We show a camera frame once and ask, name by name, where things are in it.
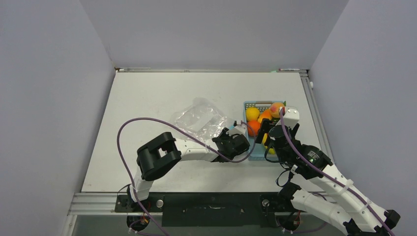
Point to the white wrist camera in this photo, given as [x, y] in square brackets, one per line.
[291, 117]
[238, 129]

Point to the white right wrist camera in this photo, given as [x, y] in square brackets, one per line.
[291, 117]

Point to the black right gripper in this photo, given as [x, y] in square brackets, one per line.
[265, 123]

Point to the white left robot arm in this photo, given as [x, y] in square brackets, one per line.
[158, 156]

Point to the clear zip top bag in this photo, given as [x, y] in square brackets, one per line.
[202, 119]

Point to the aluminium frame rail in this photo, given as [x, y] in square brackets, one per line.
[318, 123]
[101, 204]

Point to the yellow banana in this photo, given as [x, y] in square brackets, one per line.
[270, 150]

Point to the light blue plastic basket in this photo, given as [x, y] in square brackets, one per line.
[259, 150]

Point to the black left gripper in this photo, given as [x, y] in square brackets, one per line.
[223, 134]

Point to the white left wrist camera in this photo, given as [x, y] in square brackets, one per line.
[238, 129]

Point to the peach fruit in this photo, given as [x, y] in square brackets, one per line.
[275, 108]

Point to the aluminium right frame rail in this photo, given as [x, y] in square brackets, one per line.
[318, 123]

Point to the orange fruit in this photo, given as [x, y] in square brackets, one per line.
[253, 128]

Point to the yellow lemon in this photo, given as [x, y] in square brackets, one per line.
[252, 114]

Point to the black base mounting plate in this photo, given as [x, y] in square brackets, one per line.
[266, 209]

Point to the aluminium front frame rail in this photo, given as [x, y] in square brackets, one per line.
[101, 204]

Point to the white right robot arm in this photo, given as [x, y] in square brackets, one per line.
[352, 213]

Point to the orange carrot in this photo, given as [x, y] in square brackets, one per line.
[265, 115]

